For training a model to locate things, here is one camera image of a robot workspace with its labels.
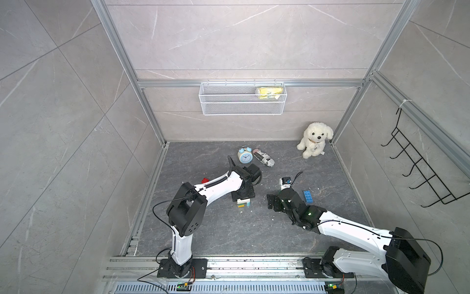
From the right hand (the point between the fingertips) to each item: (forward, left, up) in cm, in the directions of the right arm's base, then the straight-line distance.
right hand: (276, 195), depth 84 cm
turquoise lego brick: (-1, +13, -7) cm, 14 cm away
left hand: (+3, +13, -4) cm, 13 cm away
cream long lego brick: (-2, +17, -1) cm, 17 cm away
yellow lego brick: (-1, +16, -9) cm, 18 cm away
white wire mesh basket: (+50, +15, +20) cm, 56 cm away
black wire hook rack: (-13, -50, +23) cm, 57 cm away
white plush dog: (+32, -26, +2) cm, 42 cm away
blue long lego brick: (+3, -19, -8) cm, 21 cm away
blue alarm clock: (+28, +14, -3) cm, 31 cm away
